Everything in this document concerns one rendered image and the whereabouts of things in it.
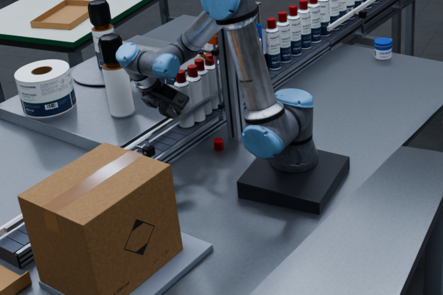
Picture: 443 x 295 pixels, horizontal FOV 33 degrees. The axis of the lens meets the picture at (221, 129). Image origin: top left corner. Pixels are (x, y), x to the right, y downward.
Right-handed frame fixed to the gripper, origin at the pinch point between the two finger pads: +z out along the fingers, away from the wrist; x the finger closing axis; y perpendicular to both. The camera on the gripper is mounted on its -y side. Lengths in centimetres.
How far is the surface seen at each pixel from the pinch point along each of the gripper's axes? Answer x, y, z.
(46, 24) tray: -47, 144, 40
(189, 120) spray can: -1.2, -1.5, 3.6
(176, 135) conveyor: 5.6, -0.4, 3.1
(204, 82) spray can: -15.0, -1.3, 0.1
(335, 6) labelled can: -90, -2, 45
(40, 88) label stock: 11, 52, -13
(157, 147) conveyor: 13.7, -0.5, -1.6
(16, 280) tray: 73, -12, -35
